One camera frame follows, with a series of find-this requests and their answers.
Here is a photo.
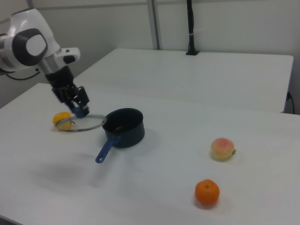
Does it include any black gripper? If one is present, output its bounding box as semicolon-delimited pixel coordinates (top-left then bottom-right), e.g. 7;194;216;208
45;66;91;116

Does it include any glass lid with blue knob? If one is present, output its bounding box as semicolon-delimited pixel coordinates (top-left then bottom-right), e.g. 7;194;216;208
57;106;108;133

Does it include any yellow bell pepper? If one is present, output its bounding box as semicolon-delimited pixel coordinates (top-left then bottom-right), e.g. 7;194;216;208
52;112;76;132

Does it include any dark blue saucepan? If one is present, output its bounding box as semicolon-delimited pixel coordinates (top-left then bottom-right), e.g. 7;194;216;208
95;107;145;164

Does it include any white side table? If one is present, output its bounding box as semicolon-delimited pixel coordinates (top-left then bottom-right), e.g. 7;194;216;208
74;48;294;114

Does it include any pink yellow peach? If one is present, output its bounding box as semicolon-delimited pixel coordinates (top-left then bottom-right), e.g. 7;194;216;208
210;137;237;162

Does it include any orange mandarin fruit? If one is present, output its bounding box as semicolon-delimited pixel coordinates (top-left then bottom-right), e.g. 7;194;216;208
195;179;220;206

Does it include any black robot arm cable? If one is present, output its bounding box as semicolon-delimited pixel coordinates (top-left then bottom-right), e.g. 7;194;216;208
0;67;41;81

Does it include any aluminium frame post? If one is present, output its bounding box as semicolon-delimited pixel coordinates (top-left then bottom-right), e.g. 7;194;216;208
147;0;163;50

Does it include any black camera pole with clamp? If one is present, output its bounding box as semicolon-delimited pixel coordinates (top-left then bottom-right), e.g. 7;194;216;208
185;0;200;56

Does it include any cable with blue plug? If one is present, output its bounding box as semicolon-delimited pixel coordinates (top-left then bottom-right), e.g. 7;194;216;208
286;91;295;114

